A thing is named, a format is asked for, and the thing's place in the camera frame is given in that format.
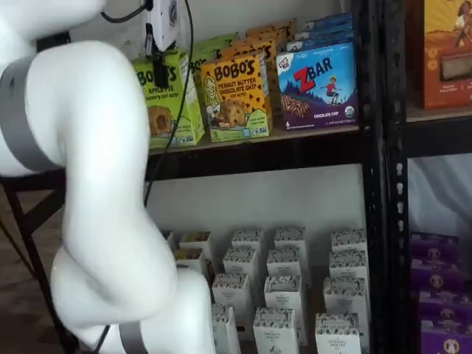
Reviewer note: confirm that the purple snack box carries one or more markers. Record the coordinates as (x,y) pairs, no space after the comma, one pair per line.
(446,309)
(435,249)
(448,341)
(437,278)

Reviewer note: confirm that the yellow Bobo's peanut butter box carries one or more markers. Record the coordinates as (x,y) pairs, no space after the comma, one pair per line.
(273,25)
(239,103)
(254,48)
(269,35)

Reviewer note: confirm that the small blue lid box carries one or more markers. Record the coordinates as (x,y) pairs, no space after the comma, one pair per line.
(167,236)

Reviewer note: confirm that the black metal shelf rack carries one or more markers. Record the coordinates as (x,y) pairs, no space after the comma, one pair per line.
(372,184)
(439,140)

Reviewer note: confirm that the small white fruit print box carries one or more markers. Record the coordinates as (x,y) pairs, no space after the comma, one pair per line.
(190,260)
(195,241)

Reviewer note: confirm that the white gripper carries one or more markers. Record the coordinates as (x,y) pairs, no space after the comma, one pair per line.
(164,26)

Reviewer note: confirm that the white patterned pantry carton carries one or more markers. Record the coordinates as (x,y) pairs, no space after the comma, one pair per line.
(344,298)
(285,262)
(348,266)
(239,263)
(348,240)
(283,295)
(274,332)
(223,332)
(290,237)
(230,295)
(337,335)
(247,239)

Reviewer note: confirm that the white draped cloth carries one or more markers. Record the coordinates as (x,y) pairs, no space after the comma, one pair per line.
(439,191)

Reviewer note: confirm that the green Bobo's apple pie box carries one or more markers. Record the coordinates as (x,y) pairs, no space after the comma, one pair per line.
(214,46)
(158,114)

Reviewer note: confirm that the orange cereal box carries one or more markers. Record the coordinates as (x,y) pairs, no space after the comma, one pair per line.
(446,55)

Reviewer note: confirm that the wooden shelf board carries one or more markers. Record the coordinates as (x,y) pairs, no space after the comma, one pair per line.
(207,142)
(442,115)

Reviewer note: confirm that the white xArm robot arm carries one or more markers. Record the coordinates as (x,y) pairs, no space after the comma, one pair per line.
(92,147)

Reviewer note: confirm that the blue Zbar chocolate chip box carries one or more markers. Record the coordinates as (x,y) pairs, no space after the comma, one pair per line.
(321,41)
(328,20)
(317,88)
(324,31)

